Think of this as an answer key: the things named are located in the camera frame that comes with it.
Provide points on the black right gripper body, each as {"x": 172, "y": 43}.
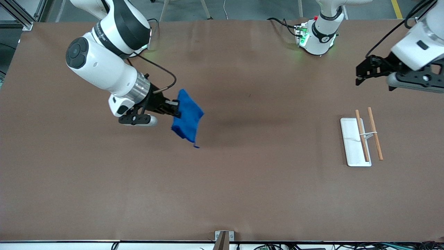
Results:
{"x": 156, "y": 101}

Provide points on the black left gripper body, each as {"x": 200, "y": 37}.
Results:
{"x": 381, "y": 65}

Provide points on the blue microfiber towel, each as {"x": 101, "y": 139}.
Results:
{"x": 187, "y": 118}

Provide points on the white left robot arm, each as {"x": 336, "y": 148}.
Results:
{"x": 421, "y": 41}

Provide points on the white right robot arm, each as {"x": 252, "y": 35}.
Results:
{"x": 104, "y": 62}

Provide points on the aluminium frame profile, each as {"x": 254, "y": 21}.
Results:
{"x": 425, "y": 19}
{"x": 20, "y": 17}

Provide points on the grey metal camera bracket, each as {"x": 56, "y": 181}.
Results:
{"x": 223, "y": 239}

